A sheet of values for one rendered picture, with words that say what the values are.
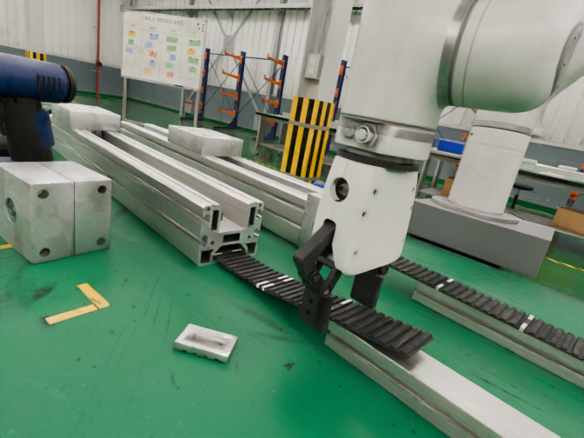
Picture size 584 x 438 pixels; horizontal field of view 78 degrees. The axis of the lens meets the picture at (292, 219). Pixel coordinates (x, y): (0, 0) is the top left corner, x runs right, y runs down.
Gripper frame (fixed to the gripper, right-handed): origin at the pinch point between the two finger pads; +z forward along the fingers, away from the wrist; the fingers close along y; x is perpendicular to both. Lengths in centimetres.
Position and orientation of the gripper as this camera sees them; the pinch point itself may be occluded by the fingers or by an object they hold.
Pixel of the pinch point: (341, 303)
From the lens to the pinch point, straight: 38.6
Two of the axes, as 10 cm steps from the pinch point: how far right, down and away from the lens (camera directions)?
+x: -6.9, -3.3, 6.5
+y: 7.0, -0.9, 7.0
